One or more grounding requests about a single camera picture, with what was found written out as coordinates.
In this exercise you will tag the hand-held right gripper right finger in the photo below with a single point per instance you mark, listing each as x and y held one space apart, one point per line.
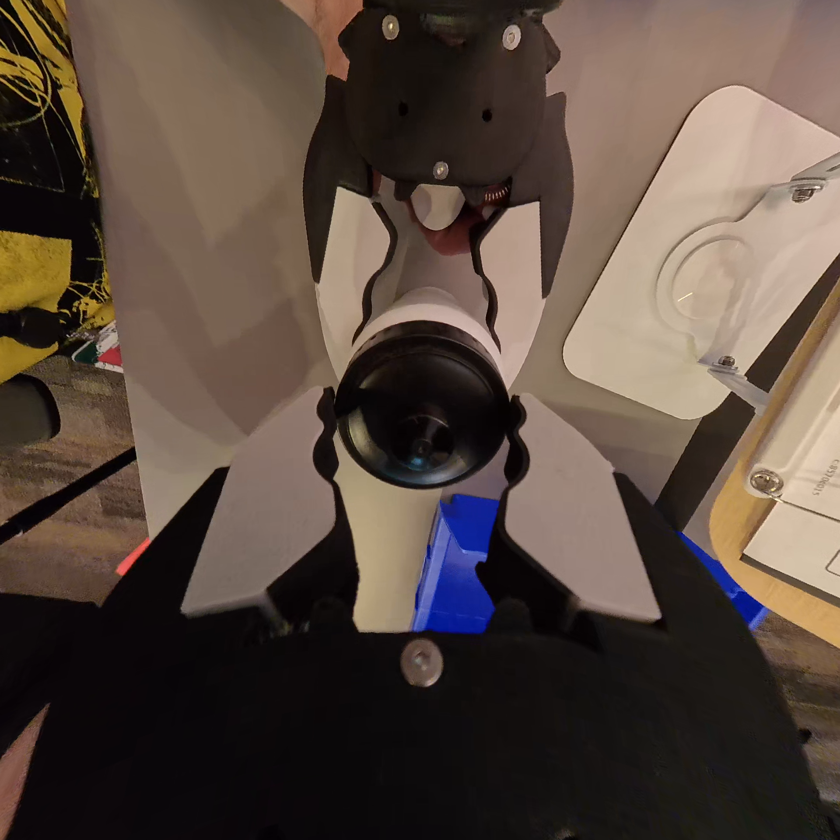
584 531

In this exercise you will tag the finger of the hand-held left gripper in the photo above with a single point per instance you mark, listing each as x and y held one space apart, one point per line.
518 275
348 262

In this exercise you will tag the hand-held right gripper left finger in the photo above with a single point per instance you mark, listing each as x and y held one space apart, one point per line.
262 525

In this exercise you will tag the white bottle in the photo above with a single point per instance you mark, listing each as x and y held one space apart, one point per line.
426 308

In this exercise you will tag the blue plastic bin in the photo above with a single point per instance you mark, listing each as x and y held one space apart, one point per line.
459 564

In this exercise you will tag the black bottle lid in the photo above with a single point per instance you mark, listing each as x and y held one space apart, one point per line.
394 394

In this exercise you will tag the person's left hand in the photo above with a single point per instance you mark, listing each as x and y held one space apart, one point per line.
453 241

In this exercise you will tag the white stand base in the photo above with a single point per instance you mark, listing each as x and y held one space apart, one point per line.
623 328

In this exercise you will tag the black tape strip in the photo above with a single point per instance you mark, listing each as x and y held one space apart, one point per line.
695 459

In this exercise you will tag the clear acrylic holder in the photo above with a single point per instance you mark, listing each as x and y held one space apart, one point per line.
705 275

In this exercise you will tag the black stand pole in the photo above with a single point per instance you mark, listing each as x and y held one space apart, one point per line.
65 492

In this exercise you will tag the red green white packet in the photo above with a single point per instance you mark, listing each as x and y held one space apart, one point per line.
105 354

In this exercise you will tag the black stool seat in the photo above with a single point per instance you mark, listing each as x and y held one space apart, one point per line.
26 410

